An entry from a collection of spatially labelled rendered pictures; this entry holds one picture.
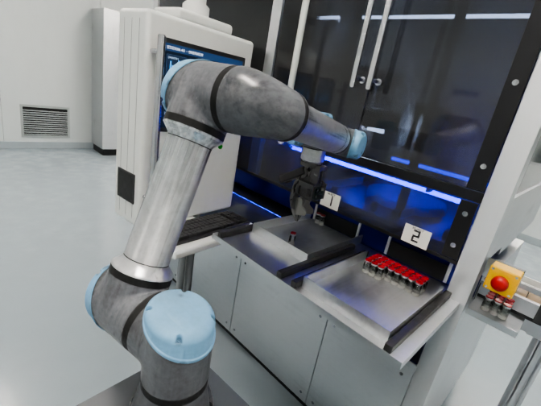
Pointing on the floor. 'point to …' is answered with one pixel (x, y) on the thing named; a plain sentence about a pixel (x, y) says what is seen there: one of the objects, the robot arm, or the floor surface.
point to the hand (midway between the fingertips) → (295, 216)
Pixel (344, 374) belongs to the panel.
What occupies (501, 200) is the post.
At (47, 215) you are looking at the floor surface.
